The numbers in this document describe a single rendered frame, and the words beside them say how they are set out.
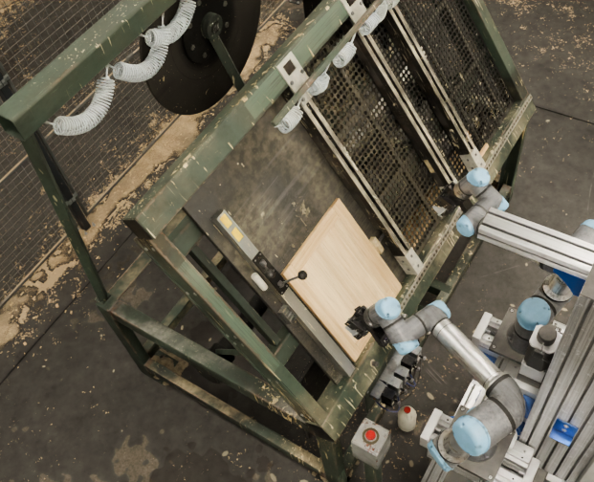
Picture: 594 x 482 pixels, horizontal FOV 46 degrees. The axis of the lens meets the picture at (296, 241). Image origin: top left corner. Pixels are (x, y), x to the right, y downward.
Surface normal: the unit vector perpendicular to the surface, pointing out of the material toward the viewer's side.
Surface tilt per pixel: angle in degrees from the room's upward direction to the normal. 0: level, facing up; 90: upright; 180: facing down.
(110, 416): 0
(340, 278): 58
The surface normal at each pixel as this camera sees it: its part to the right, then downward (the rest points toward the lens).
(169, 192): 0.65, 0.01
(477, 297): -0.11, -0.58
